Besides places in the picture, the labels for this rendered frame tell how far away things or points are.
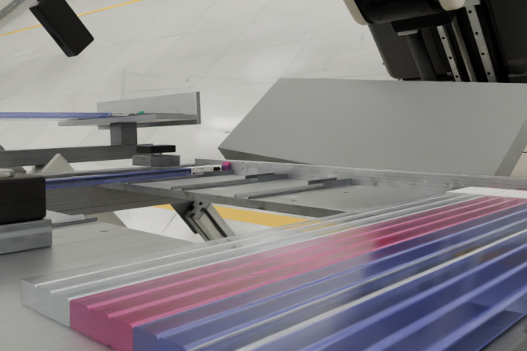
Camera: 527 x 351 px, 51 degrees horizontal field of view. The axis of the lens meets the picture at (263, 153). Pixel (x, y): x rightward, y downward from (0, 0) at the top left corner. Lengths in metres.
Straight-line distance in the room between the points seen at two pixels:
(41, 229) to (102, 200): 0.47
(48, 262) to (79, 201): 0.48
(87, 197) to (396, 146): 0.50
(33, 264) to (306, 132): 0.81
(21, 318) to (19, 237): 0.13
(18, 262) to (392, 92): 0.85
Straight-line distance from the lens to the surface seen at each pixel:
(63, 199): 0.82
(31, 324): 0.25
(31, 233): 0.38
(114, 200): 0.86
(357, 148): 0.99
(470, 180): 0.66
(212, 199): 0.63
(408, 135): 0.97
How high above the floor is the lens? 1.19
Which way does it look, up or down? 32 degrees down
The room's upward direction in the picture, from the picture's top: 33 degrees counter-clockwise
